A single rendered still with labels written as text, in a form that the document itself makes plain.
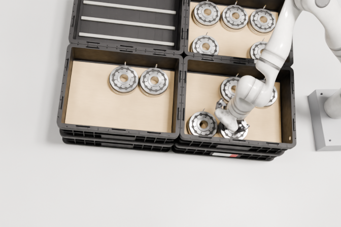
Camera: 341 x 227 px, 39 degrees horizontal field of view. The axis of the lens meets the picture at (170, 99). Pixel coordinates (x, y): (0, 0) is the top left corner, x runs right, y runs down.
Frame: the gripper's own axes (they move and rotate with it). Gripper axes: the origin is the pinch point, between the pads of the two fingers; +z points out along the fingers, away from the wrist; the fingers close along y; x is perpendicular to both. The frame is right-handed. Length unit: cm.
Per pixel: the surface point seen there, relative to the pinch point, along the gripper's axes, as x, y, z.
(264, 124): -10.5, -10.2, 2.4
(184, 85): 4.7, 18.6, -7.4
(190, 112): 6.7, 11.4, 2.6
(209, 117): 3.6, 5.2, -0.3
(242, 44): -28.0, 17.0, 2.6
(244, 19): -35.1, 23.5, -0.2
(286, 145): -6.1, -20.0, -7.6
